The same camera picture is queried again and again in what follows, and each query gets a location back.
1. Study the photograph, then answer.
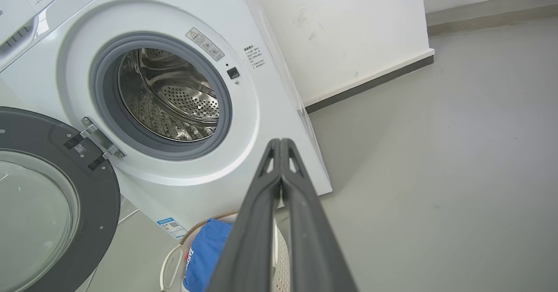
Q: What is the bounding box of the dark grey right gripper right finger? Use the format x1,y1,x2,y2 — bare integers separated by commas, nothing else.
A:
282,138,359,292

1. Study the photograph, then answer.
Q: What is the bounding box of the round black glass washer door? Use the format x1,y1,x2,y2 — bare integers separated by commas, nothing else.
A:
0,107,122,292

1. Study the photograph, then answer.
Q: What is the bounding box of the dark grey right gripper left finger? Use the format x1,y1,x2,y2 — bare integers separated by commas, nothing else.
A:
208,138,282,292

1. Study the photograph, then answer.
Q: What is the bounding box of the metal door hinge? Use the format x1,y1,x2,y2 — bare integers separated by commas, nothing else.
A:
80,116,126,160

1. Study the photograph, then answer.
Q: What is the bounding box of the grey warning sticker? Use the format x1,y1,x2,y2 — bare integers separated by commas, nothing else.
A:
185,27,226,62

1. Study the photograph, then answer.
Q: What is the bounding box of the stainless steel washer drum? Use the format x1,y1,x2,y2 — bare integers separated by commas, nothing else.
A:
118,48,220,143

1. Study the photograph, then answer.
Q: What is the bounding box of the white front-load washing machine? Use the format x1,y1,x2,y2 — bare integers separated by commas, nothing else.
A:
0,0,333,240

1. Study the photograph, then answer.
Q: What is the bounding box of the white woven-rim laundry basket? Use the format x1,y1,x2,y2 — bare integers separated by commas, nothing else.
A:
160,211,291,292

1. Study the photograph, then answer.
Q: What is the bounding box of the blue garment with white print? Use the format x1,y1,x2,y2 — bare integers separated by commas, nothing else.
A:
182,218,234,292

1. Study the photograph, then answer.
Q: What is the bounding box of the blue energy label sticker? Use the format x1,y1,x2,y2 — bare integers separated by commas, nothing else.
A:
156,217,188,240

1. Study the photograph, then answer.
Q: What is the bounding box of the white floor cable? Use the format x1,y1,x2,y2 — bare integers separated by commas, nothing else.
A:
117,208,141,225

